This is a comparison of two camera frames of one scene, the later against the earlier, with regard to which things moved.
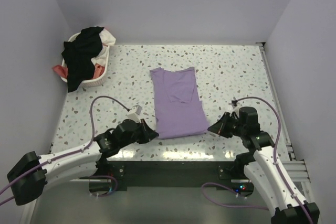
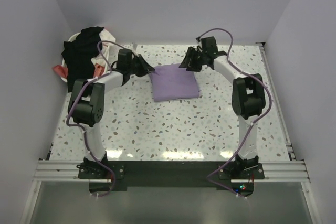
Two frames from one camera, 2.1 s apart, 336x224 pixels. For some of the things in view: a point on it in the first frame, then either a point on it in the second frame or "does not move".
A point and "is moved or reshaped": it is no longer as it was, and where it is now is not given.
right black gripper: (220, 127) to (190, 65)
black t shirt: (77, 55) does not move
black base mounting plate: (148, 176) does not move
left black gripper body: (134, 137) to (130, 67)
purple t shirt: (179, 112) is moved or reshaped
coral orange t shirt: (98, 71) does not move
